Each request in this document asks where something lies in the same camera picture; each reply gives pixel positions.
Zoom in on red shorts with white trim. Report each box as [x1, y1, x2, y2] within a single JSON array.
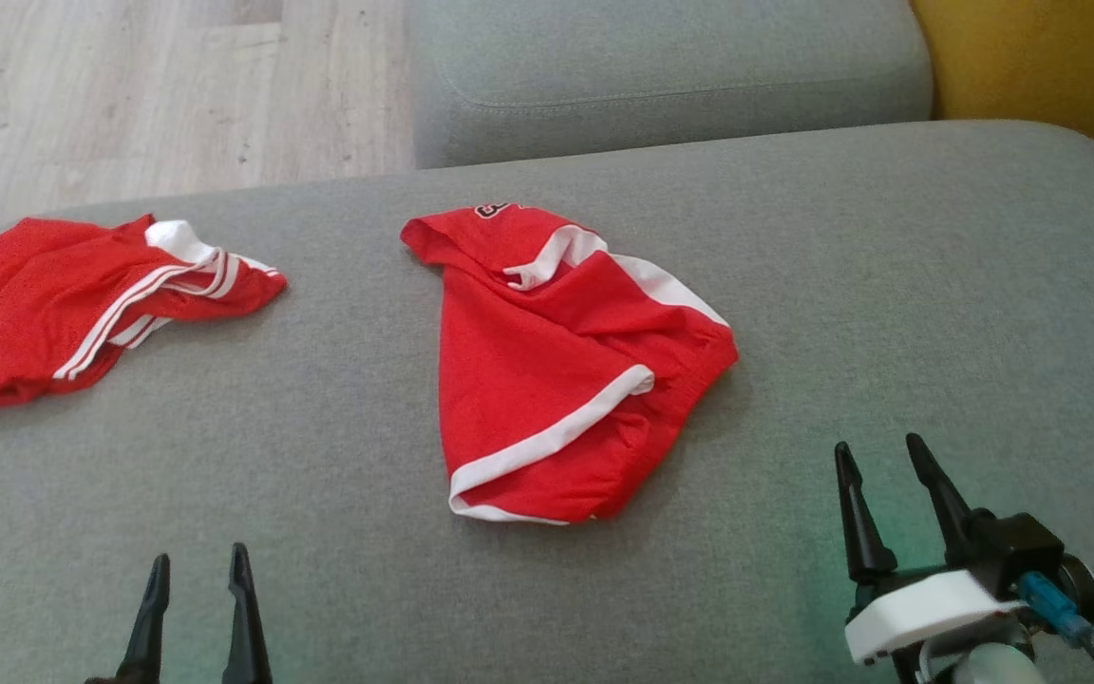
[[401, 202, 740, 525]]

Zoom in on large grey sofa seat cushion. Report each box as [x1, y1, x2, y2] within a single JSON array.
[[0, 120, 1094, 684]]

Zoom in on small grey sofa seat cushion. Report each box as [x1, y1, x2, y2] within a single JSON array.
[[409, 0, 934, 170]]

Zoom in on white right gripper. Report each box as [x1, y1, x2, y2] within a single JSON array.
[[834, 433, 1028, 684]]

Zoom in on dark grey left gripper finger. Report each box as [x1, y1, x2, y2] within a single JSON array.
[[115, 554, 171, 684], [222, 542, 274, 684]]

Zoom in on red basketball jersey white sleeves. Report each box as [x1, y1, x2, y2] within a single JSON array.
[[0, 214, 288, 412]]

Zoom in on yellow sofa backrest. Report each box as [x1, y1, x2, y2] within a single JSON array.
[[908, 0, 1094, 194]]

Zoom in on blue cable connector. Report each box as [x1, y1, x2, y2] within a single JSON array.
[[1019, 572, 1092, 647]]

